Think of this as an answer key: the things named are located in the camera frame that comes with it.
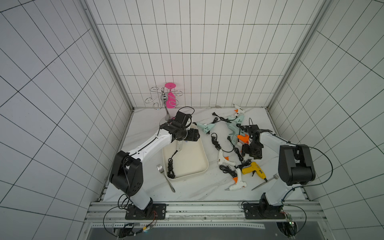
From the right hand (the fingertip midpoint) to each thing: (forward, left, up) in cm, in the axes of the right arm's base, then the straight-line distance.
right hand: (243, 154), depth 93 cm
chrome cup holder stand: (+20, +54, +29) cm, 64 cm away
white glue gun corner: (+38, -1, +1) cm, 38 cm away
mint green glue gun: (+18, +4, +2) cm, 18 cm away
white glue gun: (-5, +14, +1) cm, 15 cm away
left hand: (+1, +33, +14) cm, 36 cm away
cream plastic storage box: (-6, +33, +1) cm, 34 cm away
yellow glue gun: (-9, -4, +2) cm, 10 cm away
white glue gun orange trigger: (-19, +6, +1) cm, 20 cm away
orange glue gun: (+8, -1, +5) cm, 10 cm away
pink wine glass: (+19, +47, +28) cm, 58 cm away
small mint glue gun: (+17, +24, +4) cm, 30 cm away
